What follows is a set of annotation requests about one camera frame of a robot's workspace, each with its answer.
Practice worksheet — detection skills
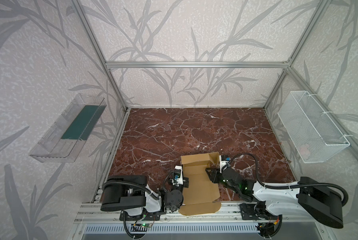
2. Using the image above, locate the aluminium frame enclosure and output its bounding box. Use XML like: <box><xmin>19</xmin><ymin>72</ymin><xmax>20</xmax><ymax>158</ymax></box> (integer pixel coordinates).
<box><xmin>70</xmin><ymin>0</ymin><xmax>358</xmax><ymax>226</ymax></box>

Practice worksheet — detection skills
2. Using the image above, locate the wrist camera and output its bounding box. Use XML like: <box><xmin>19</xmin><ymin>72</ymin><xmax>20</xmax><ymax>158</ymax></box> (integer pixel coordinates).
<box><xmin>172</xmin><ymin>166</ymin><xmax>184</xmax><ymax>187</ymax></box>
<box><xmin>219</xmin><ymin>155</ymin><xmax>231</xmax><ymax>173</ymax></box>

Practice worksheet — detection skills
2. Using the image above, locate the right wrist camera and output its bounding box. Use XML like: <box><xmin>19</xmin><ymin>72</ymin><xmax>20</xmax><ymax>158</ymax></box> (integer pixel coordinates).
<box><xmin>219</xmin><ymin>155</ymin><xmax>231</xmax><ymax>173</ymax></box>

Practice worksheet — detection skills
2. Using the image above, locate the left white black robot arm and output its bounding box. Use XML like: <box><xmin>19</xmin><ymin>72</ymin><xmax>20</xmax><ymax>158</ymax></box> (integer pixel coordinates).
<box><xmin>100</xmin><ymin>175</ymin><xmax>190</xmax><ymax>217</ymax></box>

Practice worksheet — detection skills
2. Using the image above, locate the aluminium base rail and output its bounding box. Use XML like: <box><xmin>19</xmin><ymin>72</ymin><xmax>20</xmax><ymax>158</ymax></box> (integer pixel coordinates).
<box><xmin>75</xmin><ymin>201</ymin><xmax>321</xmax><ymax>224</ymax></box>

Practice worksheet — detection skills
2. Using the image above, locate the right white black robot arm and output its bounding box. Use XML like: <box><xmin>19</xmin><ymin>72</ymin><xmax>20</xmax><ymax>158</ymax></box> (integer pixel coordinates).
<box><xmin>206</xmin><ymin>168</ymin><xmax>348</xmax><ymax>229</ymax></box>

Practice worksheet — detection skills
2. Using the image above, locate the clear plastic wall bin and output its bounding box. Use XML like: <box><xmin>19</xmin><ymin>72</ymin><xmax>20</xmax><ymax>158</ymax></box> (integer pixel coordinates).
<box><xmin>29</xmin><ymin>94</ymin><xmax>107</xmax><ymax>163</ymax></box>

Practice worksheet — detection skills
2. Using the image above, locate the brown cardboard box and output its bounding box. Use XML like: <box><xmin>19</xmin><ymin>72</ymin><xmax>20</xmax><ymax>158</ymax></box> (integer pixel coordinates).
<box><xmin>179</xmin><ymin>152</ymin><xmax>222</xmax><ymax>216</ymax></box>

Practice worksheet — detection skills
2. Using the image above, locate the right black corrugated cable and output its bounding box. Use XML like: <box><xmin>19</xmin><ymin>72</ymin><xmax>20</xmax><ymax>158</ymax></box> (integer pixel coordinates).
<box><xmin>226</xmin><ymin>152</ymin><xmax>349</xmax><ymax>207</ymax></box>

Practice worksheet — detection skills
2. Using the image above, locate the green circuit board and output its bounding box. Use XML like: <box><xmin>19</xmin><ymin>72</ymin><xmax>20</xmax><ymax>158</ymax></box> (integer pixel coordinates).
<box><xmin>132</xmin><ymin>222</ymin><xmax>154</xmax><ymax>232</ymax></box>

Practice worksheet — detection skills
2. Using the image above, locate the black connector box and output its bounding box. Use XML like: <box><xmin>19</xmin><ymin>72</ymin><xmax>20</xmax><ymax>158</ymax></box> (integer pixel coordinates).
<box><xmin>256</xmin><ymin>223</ymin><xmax>275</xmax><ymax>239</ymax></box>

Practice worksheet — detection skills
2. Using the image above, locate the white wire mesh basket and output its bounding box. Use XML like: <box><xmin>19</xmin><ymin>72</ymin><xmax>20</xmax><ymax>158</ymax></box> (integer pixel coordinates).
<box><xmin>278</xmin><ymin>91</ymin><xmax>350</xmax><ymax>164</ymax></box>

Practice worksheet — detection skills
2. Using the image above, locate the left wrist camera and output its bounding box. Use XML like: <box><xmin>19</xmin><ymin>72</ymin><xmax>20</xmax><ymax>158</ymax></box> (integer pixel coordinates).
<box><xmin>172</xmin><ymin>166</ymin><xmax>184</xmax><ymax>187</ymax></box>

